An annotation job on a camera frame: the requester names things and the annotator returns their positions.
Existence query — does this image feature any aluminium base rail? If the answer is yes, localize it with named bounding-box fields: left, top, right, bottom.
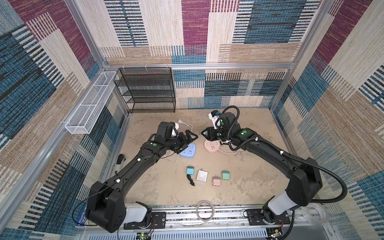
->
left=75, top=205, right=340, bottom=240

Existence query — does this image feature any white square plug adapter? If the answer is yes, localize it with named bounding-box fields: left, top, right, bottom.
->
left=197, top=170, right=208, bottom=183

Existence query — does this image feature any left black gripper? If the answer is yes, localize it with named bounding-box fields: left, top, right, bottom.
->
left=165, top=130, right=199, bottom=154

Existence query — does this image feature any pink round power strip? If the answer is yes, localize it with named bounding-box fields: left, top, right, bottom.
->
left=204, top=140, right=221, bottom=153

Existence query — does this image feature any teal plug adapter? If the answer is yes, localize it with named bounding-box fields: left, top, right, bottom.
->
left=186, top=166, right=195, bottom=176

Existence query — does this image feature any pink plug adapter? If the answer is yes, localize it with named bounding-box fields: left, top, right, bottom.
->
left=213, top=176, right=221, bottom=187

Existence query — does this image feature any white mesh wall basket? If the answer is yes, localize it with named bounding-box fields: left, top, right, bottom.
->
left=65, top=72, right=117, bottom=135

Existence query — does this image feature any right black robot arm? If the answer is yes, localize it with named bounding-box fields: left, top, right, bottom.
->
left=201, top=106, right=348, bottom=224

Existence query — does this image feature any clear tape roll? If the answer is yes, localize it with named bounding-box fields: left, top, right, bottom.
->
left=301, top=203, right=329, bottom=225

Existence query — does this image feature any green plug adapter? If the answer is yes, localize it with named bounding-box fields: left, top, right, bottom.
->
left=222, top=171, right=230, bottom=181

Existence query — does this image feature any blue square power strip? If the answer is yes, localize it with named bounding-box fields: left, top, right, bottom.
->
left=179, top=143, right=196, bottom=159

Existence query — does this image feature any black wire shelf rack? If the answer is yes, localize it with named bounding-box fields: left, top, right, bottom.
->
left=115, top=67, right=176, bottom=114

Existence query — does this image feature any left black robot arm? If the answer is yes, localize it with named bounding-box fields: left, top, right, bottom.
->
left=85, top=122, right=198, bottom=233

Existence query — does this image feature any grey cable ring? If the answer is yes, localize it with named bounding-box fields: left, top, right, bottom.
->
left=196, top=200, right=216, bottom=223

